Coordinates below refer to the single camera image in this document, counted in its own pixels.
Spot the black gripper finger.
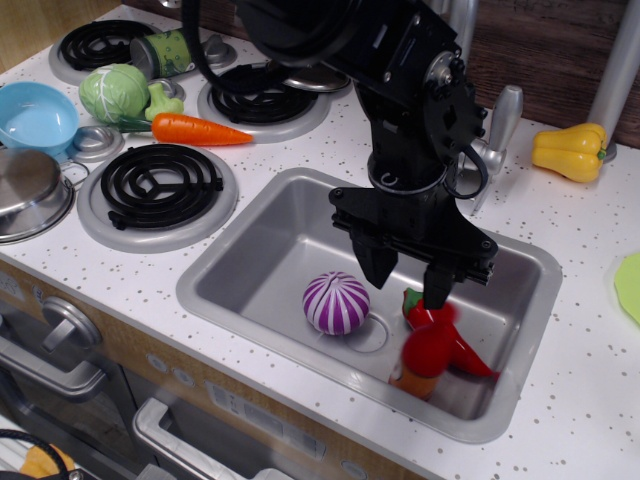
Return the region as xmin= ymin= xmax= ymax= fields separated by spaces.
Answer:
xmin=423 ymin=262 xmax=456 ymax=310
xmin=350 ymin=231 xmax=398 ymax=289

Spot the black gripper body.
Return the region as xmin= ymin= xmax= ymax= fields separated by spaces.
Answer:
xmin=328 ymin=187 xmax=498 ymax=285

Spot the red toy sauce bottle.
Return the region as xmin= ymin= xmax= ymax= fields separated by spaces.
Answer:
xmin=388 ymin=300 xmax=458 ymax=401

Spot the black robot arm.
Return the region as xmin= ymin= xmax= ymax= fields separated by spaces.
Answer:
xmin=182 ymin=1 xmax=498 ymax=309

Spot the grey toy sink basin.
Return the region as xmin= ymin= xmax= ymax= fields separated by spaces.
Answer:
xmin=177 ymin=168 xmax=563 ymax=443

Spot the purple striped toy onion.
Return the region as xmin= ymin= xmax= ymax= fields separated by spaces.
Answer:
xmin=302 ymin=271 xmax=370 ymax=336

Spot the red toy chili pepper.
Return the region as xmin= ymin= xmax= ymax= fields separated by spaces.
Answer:
xmin=401 ymin=288 xmax=500 ymax=381

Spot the silver toy faucet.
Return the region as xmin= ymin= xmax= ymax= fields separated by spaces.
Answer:
xmin=448 ymin=0 xmax=524 ymax=215

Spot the yellow toy bell pepper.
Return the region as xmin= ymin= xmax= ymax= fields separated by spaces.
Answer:
xmin=531 ymin=123 xmax=607 ymax=183

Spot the silver pot lid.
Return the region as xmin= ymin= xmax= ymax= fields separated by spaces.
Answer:
xmin=283 ymin=65 xmax=351 ymax=93

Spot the light green plate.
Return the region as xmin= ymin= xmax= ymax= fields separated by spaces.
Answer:
xmin=614 ymin=253 xmax=640 ymax=324

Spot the rear right black burner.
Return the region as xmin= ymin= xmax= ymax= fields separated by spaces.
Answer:
xmin=197 ymin=83 xmax=331 ymax=144

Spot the black burner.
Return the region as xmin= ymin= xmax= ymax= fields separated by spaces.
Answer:
xmin=48 ymin=20 xmax=160 ymax=86
xmin=77 ymin=144 xmax=238 ymax=254
xmin=197 ymin=83 xmax=331 ymax=144

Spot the front left black burner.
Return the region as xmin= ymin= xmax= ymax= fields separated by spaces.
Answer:
xmin=77 ymin=144 xmax=238 ymax=254

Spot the orange toy carrot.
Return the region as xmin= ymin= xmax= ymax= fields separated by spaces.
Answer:
xmin=151 ymin=113 xmax=254 ymax=147

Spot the grey stove knob rear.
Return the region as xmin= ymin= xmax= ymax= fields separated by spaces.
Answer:
xmin=202 ymin=34 xmax=237 ymax=69

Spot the grey stove knob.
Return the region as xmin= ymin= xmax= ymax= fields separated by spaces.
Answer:
xmin=202 ymin=34 xmax=237 ymax=69
xmin=66 ymin=125 xmax=125 ymax=163
xmin=148 ymin=78 xmax=186 ymax=101

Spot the grey stove knob middle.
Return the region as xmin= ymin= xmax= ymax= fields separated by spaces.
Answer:
xmin=148 ymin=78 xmax=186 ymax=101

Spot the small green toy broccoli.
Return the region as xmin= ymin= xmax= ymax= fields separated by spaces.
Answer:
xmin=144 ymin=83 xmax=184 ymax=121

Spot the green toy can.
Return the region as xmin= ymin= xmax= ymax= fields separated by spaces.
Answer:
xmin=130 ymin=29 xmax=195 ymax=80

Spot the grey stove knob left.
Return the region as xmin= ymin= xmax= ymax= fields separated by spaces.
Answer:
xmin=66 ymin=125 xmax=125 ymax=163

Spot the green toy cabbage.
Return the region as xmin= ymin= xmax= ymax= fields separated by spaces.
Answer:
xmin=79 ymin=64 xmax=150 ymax=124

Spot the grey oven knob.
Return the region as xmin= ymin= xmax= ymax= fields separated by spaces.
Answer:
xmin=41 ymin=296 xmax=102 ymax=353

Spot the stainless steel pot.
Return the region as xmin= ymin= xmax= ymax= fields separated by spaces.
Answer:
xmin=1 ymin=148 xmax=90 ymax=245

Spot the rear left black burner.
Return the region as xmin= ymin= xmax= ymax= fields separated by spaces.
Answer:
xmin=48 ymin=20 xmax=160 ymax=86

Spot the blue plastic bowl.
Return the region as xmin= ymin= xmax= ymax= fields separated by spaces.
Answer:
xmin=1 ymin=82 xmax=79 ymax=156

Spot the grey vertical post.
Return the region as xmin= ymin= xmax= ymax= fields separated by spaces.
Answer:
xmin=588 ymin=0 xmax=639 ymax=140

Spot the grey lower drawer handle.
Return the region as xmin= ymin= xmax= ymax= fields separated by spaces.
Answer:
xmin=131 ymin=397 xmax=296 ymax=480

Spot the grey oven door handle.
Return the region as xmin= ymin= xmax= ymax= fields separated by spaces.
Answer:
xmin=1 ymin=338 xmax=108 ymax=402

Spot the yellow cloth with black cable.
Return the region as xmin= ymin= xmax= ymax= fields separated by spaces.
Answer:
xmin=1 ymin=429 xmax=75 ymax=479

